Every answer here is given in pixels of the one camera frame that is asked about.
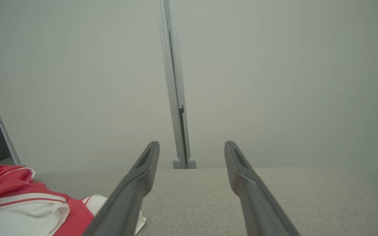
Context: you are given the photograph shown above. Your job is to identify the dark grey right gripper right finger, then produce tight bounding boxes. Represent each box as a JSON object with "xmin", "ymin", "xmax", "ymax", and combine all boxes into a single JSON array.
[{"xmin": 224, "ymin": 141, "xmax": 300, "ymax": 236}]

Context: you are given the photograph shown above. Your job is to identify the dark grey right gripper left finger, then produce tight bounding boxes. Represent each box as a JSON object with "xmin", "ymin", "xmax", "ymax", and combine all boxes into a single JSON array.
[{"xmin": 83, "ymin": 141, "xmax": 160, "ymax": 236}]

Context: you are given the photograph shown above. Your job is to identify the red white Bulls jersey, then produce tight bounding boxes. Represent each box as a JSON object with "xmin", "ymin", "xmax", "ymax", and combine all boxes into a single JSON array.
[{"xmin": 0, "ymin": 182, "xmax": 147, "ymax": 236}]

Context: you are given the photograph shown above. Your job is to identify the red mesh shorts white trim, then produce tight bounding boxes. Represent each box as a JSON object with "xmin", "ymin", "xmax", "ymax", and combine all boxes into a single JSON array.
[{"xmin": 0, "ymin": 166, "xmax": 36, "ymax": 197}]

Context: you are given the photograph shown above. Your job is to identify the grey aluminium partition post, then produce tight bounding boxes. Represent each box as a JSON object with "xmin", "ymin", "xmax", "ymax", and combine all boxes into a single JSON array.
[
  {"xmin": 156, "ymin": 0, "xmax": 197, "ymax": 169},
  {"xmin": 0, "ymin": 64, "xmax": 24, "ymax": 166}
]

